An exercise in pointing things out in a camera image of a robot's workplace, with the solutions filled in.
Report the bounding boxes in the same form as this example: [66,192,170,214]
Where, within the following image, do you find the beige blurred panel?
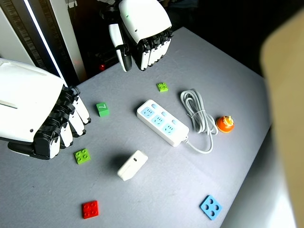
[260,9,304,228]

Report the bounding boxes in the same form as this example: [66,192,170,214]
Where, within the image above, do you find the white vertical pillar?
[51,0,86,83]

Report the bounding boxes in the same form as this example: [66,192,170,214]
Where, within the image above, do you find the grey table cloth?
[0,26,297,228]

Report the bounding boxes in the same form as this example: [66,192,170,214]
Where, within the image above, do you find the red four-stud toy brick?
[82,200,100,219]

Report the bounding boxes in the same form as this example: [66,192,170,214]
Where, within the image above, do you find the grey coiled power cable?
[180,88,219,154]

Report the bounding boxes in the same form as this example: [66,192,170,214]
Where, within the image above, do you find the green four-stud toy brick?
[74,148,92,165]
[156,82,170,93]

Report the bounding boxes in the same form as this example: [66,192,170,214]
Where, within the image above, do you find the white power strip blue sockets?
[136,99,190,147]

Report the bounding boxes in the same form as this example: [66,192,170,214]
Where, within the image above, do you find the blue four-hole foam tile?
[199,194,223,221]

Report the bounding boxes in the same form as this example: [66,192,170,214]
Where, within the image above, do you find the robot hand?
[108,0,173,73]
[0,58,92,160]

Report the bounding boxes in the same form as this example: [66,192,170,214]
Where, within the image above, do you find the orange toy cake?
[215,115,235,134]

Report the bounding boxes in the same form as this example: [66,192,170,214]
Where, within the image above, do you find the green number cube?
[95,102,111,118]

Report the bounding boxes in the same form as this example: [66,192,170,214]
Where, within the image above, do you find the white charger block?
[117,149,149,182]

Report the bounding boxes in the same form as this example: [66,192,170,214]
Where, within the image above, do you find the white light strip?
[23,0,69,87]

